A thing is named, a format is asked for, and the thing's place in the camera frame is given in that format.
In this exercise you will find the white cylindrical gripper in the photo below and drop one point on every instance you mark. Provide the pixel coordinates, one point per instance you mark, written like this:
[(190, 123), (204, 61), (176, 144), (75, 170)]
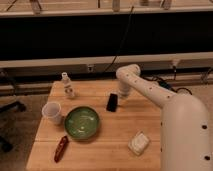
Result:
[(123, 90)]

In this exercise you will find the black eraser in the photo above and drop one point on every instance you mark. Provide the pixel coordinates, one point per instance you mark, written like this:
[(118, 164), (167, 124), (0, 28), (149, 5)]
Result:
[(112, 103)]

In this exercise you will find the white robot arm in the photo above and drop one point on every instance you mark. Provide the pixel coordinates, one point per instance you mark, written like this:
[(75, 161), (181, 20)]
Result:
[(185, 131)]

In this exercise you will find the green bowl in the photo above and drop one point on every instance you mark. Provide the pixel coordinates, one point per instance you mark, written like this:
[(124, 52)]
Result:
[(82, 123)]

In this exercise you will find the clear plastic bottle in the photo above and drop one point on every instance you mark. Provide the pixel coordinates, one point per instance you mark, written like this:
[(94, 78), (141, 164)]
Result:
[(68, 89)]

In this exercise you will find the white square box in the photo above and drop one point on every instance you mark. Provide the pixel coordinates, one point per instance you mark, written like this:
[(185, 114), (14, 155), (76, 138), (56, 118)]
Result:
[(139, 143)]

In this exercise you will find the white cup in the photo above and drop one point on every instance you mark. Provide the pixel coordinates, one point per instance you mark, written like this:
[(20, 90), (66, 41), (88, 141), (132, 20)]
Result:
[(52, 111)]

